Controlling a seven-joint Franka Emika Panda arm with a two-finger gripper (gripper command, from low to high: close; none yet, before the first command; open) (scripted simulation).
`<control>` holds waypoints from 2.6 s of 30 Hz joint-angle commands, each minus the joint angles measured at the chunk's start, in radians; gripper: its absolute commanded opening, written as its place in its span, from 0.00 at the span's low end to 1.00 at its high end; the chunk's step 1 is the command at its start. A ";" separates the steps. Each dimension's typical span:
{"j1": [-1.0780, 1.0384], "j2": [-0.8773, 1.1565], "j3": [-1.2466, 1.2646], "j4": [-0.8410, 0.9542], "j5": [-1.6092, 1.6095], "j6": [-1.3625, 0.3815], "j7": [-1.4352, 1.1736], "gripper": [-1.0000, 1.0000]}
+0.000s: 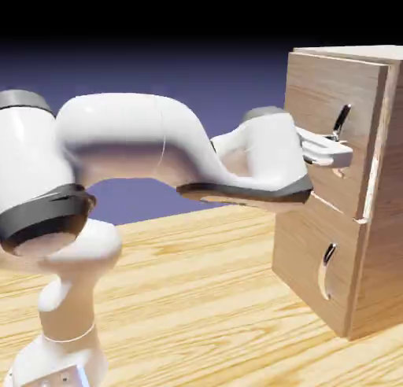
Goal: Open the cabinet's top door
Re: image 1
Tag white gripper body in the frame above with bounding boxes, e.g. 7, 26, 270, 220
294, 126, 353, 168

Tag dark curved metal handle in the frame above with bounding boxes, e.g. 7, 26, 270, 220
330, 103, 353, 142

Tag light wood cabinet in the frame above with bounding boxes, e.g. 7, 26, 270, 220
272, 45, 403, 341

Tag large wood cabinet door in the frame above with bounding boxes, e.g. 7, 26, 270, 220
282, 52, 394, 220

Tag small wood cabinet door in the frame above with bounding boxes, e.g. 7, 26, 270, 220
272, 193, 368, 339

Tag silver curved metal handle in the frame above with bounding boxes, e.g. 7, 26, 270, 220
317, 243, 337, 301

